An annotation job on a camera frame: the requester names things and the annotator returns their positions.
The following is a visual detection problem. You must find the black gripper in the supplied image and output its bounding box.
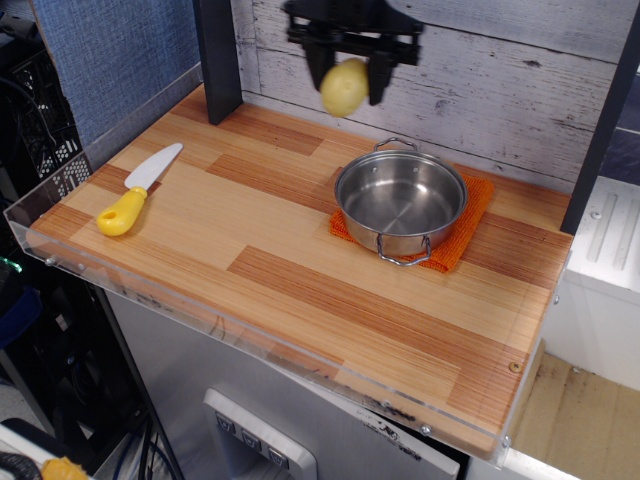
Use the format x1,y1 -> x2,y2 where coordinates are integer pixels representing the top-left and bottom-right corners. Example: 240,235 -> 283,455
282,0 -> 423,106

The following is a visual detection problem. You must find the yellow toy potato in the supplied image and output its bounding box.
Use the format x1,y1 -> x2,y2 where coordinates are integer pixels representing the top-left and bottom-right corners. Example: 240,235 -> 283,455
320,58 -> 369,118

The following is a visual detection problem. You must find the stainless steel pot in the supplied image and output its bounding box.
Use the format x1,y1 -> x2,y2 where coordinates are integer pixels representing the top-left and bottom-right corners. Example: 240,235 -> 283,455
334,137 -> 469,267

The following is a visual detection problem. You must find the orange knitted cloth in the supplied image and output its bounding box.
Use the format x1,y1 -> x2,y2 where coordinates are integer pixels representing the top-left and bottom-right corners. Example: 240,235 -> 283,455
328,174 -> 496,274

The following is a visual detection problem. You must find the clear acrylic table guard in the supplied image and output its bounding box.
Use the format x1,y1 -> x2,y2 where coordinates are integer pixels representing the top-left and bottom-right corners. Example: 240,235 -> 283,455
10,89 -> 571,461

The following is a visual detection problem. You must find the black perforated crate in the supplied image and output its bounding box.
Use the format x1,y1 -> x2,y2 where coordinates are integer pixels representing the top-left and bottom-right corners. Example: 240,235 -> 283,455
7,50 -> 92,198

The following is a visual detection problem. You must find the white side cabinet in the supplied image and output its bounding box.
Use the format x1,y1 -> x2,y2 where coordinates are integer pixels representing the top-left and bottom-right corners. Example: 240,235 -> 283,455
541,177 -> 639,390

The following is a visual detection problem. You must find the silver toy fridge cabinet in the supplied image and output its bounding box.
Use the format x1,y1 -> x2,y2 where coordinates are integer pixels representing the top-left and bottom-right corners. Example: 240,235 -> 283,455
107,293 -> 469,479

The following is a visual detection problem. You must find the yellow object bottom corner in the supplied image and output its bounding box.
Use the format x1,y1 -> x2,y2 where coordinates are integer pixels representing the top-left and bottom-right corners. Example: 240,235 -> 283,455
41,457 -> 89,480

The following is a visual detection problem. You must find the dark left vertical post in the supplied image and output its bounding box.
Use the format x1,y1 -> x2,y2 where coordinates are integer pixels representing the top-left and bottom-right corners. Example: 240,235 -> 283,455
193,0 -> 243,125

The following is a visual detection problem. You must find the dark vertical post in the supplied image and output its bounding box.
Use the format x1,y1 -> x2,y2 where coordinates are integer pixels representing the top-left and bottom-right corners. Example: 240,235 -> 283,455
193,0 -> 243,125
560,9 -> 639,235

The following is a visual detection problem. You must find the dark right vertical post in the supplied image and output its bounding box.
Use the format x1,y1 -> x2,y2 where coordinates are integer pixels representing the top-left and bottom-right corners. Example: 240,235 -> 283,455
560,9 -> 639,235

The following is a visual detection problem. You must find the yellow handled toy knife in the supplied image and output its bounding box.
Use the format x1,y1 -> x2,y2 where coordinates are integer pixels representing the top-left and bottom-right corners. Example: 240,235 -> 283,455
96,143 -> 183,237

